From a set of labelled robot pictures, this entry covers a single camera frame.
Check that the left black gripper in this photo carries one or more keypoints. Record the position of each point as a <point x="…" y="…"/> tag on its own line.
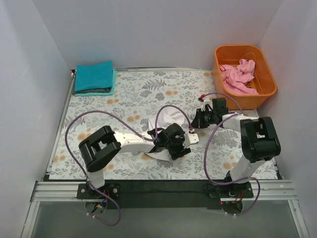
<point x="180" y="152"/>

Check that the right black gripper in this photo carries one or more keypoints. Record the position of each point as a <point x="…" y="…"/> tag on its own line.
<point x="198" y="121"/>

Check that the white t shirt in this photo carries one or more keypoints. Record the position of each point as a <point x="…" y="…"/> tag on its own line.
<point x="166" y="116"/>

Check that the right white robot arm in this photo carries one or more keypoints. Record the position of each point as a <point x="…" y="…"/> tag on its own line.
<point x="259" y="143"/>

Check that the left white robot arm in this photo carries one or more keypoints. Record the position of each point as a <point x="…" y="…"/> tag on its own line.
<point x="102" y="146"/>

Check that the floral table mat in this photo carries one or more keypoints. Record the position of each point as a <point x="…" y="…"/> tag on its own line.
<point x="137" y="97"/>

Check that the pink t shirt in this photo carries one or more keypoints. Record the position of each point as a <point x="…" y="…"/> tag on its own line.
<point x="235" y="78"/>

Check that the orange plastic basket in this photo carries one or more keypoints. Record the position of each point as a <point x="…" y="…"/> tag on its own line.
<point x="263" y="82"/>

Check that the grey folded t shirt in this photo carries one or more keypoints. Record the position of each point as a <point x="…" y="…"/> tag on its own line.
<point x="93" y="91"/>

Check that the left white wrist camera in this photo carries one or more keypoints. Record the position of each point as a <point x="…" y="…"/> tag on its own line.
<point x="190" y="138"/>

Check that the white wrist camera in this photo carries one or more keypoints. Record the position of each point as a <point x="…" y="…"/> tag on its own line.
<point x="190" y="138"/>
<point x="206" y="103"/>

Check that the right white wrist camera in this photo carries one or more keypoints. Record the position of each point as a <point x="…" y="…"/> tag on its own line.
<point x="206" y="103"/>

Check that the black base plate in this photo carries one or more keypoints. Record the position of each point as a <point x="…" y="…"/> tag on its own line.
<point x="166" y="193"/>

